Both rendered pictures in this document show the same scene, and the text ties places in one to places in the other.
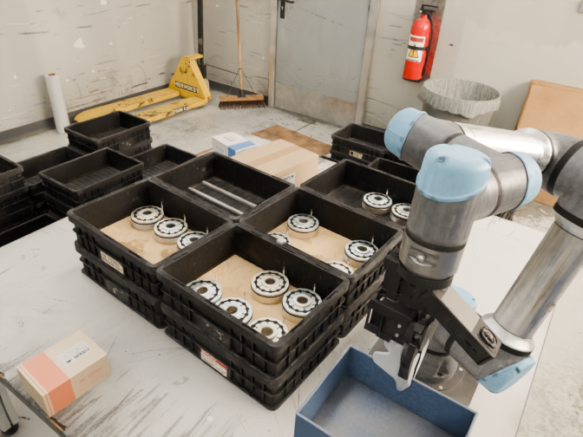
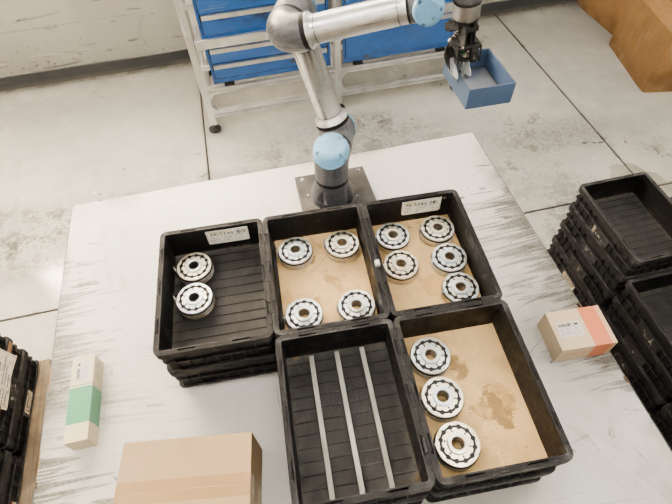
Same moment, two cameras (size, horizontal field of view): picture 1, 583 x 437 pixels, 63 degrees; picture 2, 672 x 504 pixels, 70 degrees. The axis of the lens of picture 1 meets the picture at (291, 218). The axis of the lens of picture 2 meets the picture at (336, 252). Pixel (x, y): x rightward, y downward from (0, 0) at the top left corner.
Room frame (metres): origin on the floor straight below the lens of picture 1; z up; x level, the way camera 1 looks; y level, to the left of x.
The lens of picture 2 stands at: (1.65, 0.50, 2.01)
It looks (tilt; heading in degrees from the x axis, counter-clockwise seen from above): 53 degrees down; 227
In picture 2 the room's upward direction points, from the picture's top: 3 degrees counter-clockwise
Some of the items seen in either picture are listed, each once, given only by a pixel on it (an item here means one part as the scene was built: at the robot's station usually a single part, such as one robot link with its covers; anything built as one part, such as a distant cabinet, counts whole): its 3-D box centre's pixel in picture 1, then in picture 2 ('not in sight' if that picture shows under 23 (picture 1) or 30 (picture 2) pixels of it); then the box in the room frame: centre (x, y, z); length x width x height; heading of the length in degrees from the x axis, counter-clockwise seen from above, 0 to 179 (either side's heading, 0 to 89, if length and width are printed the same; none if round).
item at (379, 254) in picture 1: (320, 229); (321, 265); (1.16, -0.09, 0.92); 0.40 x 0.30 x 0.02; 54
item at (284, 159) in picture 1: (273, 173); (192, 495); (1.77, 0.09, 0.78); 0.30 x 0.22 x 0.16; 139
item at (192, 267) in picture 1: (252, 293); (424, 259); (0.92, 0.09, 0.87); 0.40 x 0.30 x 0.11; 54
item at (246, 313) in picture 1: (232, 311); (449, 257); (0.86, 0.13, 0.86); 0.10 x 0.10 x 0.01
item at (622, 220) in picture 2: not in sight; (616, 249); (0.01, 0.45, 0.37); 0.40 x 0.30 x 0.45; 58
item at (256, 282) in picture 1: (270, 283); (400, 264); (0.97, 0.05, 0.86); 0.10 x 0.10 x 0.01
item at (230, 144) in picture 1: (234, 149); not in sight; (2.05, 0.29, 0.75); 0.20 x 0.12 x 0.09; 43
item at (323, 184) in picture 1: (369, 205); (217, 292); (1.41, -0.26, 0.87); 0.40 x 0.30 x 0.11; 54
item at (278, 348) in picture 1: (252, 278); (426, 248); (0.92, 0.09, 0.92); 0.40 x 0.30 x 0.02; 54
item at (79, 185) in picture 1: (100, 206); not in sight; (2.06, 0.99, 0.37); 0.40 x 0.30 x 0.45; 148
